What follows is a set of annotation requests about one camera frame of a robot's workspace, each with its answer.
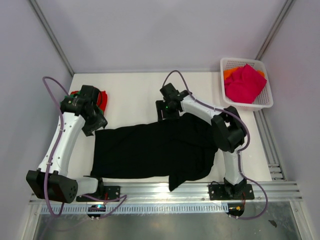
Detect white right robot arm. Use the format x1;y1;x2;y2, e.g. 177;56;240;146
155;83;247;199

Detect aluminium front rail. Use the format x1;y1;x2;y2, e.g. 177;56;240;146
29;181;304;205

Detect red t shirt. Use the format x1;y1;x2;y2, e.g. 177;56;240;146
69;86;110;116

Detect white plastic basket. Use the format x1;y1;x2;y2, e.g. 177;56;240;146
220;57;274;111

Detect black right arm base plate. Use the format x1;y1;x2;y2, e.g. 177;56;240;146
208;181;255;201

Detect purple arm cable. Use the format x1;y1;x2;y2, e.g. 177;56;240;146
42;76;128;221
162;69;269;221

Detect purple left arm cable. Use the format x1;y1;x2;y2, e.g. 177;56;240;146
42;76;128;221

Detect orange t shirt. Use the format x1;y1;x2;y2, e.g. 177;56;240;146
223;67;265;80

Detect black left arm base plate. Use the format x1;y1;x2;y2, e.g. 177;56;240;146
76;185;121;202

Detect frame post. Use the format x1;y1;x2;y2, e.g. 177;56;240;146
255;0;296;61
27;0;75;77

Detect left rear frame post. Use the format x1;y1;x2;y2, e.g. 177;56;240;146
27;0;75;77

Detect grey slotted cable duct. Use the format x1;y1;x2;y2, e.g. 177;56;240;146
39;201;230;215

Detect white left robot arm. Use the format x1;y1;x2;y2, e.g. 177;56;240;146
26;85;108;204

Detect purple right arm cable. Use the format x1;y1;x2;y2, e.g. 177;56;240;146
162;69;269;221

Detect right rear frame post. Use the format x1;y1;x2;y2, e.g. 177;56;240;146
255;0;296;61

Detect pink t shirt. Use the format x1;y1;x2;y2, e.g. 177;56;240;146
223;64;267;104

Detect black t shirt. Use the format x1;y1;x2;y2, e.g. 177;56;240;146
90;113;218;191

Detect green t shirt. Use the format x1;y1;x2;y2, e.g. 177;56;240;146
60;90;83;115

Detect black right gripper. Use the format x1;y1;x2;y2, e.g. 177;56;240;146
155;99;180;124

